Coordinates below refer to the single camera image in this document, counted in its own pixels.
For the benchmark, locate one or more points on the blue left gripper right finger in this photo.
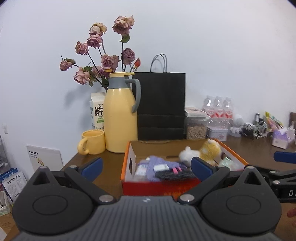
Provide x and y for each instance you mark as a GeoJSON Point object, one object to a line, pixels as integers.
{"type": "Point", "coordinates": [201, 169]}

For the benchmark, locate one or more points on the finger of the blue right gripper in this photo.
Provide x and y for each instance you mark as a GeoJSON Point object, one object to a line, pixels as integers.
{"type": "Point", "coordinates": [285, 157]}

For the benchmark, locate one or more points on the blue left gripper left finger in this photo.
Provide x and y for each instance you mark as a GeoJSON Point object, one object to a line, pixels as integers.
{"type": "Point", "coordinates": [92, 169]}

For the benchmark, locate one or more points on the purple drawstring pouch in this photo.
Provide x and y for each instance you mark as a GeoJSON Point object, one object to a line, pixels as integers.
{"type": "Point", "coordinates": [156, 164]}

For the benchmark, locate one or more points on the white yellow plush alpaca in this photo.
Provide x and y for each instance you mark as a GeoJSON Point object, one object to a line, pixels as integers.
{"type": "Point", "coordinates": [209, 152]}

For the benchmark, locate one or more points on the purple tissue box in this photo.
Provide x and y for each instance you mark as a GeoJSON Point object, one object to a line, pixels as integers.
{"type": "Point", "coordinates": [283, 138]}

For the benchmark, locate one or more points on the iridescent plastic wrapped item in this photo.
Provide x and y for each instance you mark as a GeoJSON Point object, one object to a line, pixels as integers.
{"type": "Point", "coordinates": [226, 162]}

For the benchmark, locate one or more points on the yellow ceramic mug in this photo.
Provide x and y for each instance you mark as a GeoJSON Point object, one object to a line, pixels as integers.
{"type": "Point", "coordinates": [92, 143]}

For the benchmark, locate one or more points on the small grey tin box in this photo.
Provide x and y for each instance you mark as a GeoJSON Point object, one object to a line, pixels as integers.
{"type": "Point", "coordinates": [217, 133]}

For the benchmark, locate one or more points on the red cardboard box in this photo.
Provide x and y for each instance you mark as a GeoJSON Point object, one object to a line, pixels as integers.
{"type": "Point", "coordinates": [169, 151]}

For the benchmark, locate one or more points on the white small case in box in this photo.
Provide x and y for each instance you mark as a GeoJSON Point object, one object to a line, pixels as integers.
{"type": "Point", "coordinates": [141, 171]}

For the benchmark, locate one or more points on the clear food container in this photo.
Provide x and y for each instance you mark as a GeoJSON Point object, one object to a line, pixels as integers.
{"type": "Point", "coordinates": [196, 122]}

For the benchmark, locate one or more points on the yellow thermos jug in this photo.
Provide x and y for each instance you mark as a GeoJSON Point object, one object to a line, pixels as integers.
{"type": "Point", "coordinates": [120, 106]}

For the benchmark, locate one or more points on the white round robot toy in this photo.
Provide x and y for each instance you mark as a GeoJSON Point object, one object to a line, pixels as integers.
{"type": "Point", "coordinates": [236, 126]}

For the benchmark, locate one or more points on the middle water bottle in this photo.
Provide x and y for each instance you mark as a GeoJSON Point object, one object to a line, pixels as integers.
{"type": "Point", "coordinates": [218, 111]}

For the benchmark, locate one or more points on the water bottle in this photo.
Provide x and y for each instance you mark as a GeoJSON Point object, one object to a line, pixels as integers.
{"type": "Point", "coordinates": [228, 111]}
{"type": "Point", "coordinates": [208, 106]}
{"type": "Point", "coordinates": [218, 111]}

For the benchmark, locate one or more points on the left water bottle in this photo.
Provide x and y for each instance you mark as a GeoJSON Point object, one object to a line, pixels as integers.
{"type": "Point", "coordinates": [208, 106]}

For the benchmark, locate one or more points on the white milk carton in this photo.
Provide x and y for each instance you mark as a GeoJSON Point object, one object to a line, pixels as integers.
{"type": "Point", "coordinates": [96, 109]}

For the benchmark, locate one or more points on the right water bottle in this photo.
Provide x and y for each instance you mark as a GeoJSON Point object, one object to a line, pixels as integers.
{"type": "Point", "coordinates": [228, 111]}

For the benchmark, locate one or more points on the black paper bag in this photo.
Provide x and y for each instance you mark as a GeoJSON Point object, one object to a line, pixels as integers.
{"type": "Point", "coordinates": [161, 111]}

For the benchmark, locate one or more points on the dried pink rose bouquet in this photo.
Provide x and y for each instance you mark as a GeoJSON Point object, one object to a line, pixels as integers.
{"type": "Point", "coordinates": [102, 65]}

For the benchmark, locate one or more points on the white panel against wall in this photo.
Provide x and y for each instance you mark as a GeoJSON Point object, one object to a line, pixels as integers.
{"type": "Point", "coordinates": [45, 157]}

